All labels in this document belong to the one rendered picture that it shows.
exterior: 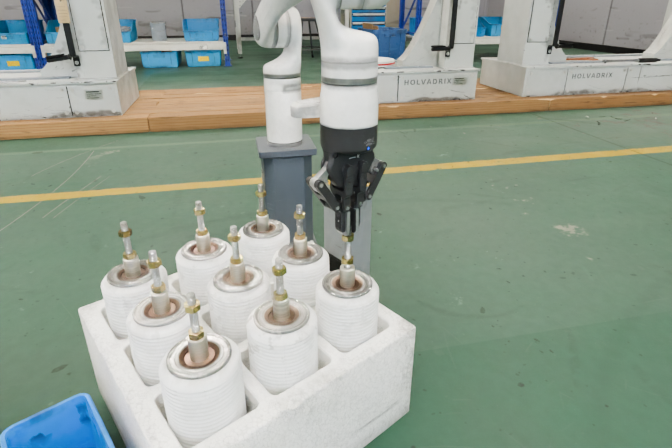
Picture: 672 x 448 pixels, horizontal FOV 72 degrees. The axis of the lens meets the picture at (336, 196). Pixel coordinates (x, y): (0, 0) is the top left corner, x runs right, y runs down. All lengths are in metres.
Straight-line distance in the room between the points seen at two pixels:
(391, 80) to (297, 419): 2.36
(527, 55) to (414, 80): 0.79
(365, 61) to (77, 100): 2.33
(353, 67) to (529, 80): 2.71
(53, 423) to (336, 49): 0.64
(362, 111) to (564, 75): 2.86
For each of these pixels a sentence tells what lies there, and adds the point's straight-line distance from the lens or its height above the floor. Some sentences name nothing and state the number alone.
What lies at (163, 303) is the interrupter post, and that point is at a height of 0.27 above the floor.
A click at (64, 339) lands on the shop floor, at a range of 1.14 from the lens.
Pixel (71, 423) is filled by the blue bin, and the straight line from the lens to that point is 0.83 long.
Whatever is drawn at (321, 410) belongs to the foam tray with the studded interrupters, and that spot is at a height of 0.14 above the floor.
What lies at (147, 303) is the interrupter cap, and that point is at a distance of 0.71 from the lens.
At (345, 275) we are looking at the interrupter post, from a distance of 0.68.
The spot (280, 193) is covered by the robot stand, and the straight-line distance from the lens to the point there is 1.20.
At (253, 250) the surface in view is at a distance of 0.84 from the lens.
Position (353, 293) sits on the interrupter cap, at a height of 0.25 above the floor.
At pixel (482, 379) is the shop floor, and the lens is 0.95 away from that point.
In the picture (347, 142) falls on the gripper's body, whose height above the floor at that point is 0.48.
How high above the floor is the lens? 0.64
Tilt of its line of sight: 23 degrees down
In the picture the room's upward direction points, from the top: straight up
